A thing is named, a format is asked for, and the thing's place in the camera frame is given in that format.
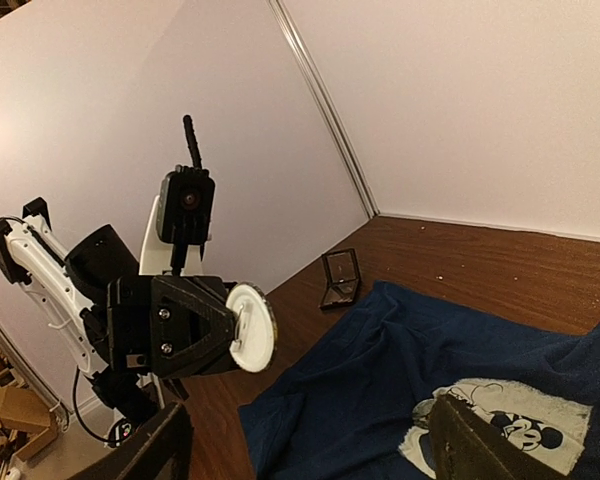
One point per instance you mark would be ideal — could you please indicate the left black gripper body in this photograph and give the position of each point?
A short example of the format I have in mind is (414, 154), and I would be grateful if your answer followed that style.
(128, 323)

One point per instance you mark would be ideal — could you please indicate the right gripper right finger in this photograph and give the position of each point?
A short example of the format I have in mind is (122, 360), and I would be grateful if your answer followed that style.
(464, 446)

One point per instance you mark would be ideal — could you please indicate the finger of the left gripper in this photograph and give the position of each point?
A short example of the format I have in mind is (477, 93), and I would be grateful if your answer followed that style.
(191, 327)

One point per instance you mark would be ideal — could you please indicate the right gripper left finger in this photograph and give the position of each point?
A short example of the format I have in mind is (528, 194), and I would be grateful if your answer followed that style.
(160, 449)

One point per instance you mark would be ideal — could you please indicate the starry night round brooch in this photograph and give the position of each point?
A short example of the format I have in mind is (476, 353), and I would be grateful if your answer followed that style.
(255, 335)

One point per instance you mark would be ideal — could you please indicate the navy white clothing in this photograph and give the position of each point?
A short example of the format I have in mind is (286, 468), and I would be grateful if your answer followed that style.
(354, 406)

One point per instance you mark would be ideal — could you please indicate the black brooch display box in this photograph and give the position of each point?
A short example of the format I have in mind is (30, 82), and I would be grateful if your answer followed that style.
(343, 279)

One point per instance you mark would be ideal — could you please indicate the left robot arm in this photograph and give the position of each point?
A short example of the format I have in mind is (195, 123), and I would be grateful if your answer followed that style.
(71, 287)

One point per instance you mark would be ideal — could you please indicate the cardboard box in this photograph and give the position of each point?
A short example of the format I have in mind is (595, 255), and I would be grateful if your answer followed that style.
(23, 411)

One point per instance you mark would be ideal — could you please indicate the left aluminium frame post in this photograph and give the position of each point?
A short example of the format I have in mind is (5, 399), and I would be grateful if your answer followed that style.
(325, 105)

